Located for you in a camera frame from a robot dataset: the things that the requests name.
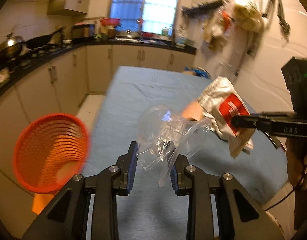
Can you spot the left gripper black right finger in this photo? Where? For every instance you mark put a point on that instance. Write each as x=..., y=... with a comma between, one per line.
x=222, y=201

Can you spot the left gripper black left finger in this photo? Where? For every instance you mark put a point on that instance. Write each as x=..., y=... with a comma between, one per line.
x=87, y=203

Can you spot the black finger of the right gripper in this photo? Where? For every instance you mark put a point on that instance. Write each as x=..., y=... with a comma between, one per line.
x=279, y=124

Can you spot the red and white snack bag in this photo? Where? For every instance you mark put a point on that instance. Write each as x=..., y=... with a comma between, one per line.
x=221, y=101

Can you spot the long tan cardboard box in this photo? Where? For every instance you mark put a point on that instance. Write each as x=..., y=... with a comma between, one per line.
x=193, y=111

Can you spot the clear plastic cup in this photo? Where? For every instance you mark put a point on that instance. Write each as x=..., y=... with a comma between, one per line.
x=163, y=135

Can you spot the beige lower kitchen cabinets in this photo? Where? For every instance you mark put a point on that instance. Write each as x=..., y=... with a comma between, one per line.
x=59, y=80

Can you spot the person's right hand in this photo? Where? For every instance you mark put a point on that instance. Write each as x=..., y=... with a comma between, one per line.
x=296, y=154

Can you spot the red plastic mesh basket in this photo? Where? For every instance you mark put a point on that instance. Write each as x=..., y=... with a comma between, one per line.
x=49, y=152

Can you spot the hanging plastic bags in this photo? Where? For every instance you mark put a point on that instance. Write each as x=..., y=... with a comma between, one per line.
x=244, y=14

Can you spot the blue bag behind table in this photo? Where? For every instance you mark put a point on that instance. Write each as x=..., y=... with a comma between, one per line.
x=196, y=72

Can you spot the steel wok with lid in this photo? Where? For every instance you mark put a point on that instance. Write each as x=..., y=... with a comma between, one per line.
x=11, y=47

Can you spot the black frying pan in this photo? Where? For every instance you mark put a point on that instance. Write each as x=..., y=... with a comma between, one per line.
x=55, y=37

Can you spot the silver rice cooker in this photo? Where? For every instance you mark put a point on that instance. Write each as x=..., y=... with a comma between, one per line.
x=82, y=30

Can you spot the red colander bowl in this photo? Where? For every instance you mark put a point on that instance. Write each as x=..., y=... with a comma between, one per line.
x=110, y=21

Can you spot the wall shelf rack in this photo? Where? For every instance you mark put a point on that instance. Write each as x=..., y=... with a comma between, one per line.
x=203, y=9

